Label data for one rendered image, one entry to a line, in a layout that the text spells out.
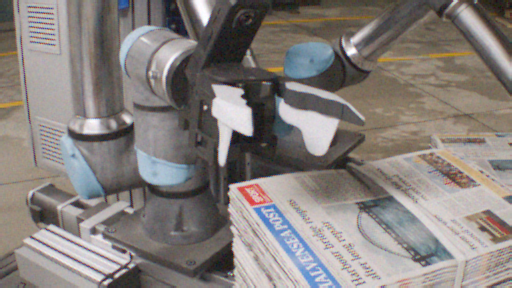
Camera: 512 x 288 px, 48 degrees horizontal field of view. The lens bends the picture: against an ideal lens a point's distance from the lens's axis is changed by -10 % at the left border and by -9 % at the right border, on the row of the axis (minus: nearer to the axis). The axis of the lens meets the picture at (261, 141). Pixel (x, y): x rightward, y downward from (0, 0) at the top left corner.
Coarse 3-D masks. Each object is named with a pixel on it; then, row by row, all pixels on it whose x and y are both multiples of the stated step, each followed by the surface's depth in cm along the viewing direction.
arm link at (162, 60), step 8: (176, 40) 69; (184, 40) 69; (192, 40) 70; (160, 48) 69; (168, 48) 68; (176, 48) 67; (184, 48) 66; (192, 48) 67; (160, 56) 68; (168, 56) 67; (176, 56) 66; (152, 64) 69; (160, 64) 67; (168, 64) 66; (152, 72) 67; (160, 72) 67; (152, 80) 69; (160, 80) 67; (160, 88) 67; (160, 96) 69
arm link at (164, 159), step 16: (144, 112) 74; (160, 112) 74; (176, 112) 75; (144, 128) 75; (160, 128) 75; (176, 128) 75; (144, 144) 76; (160, 144) 76; (176, 144) 76; (144, 160) 77; (160, 160) 76; (176, 160) 77; (192, 160) 79; (144, 176) 78; (160, 176) 77; (176, 176) 78; (192, 176) 80
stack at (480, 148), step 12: (456, 132) 158; (432, 144) 156; (444, 144) 151; (456, 144) 151; (468, 144) 150; (480, 144) 150; (492, 144) 150; (504, 144) 150; (468, 156) 144; (480, 156) 144; (492, 156) 144; (504, 156) 144; (492, 168) 138; (504, 168) 138; (504, 180) 132
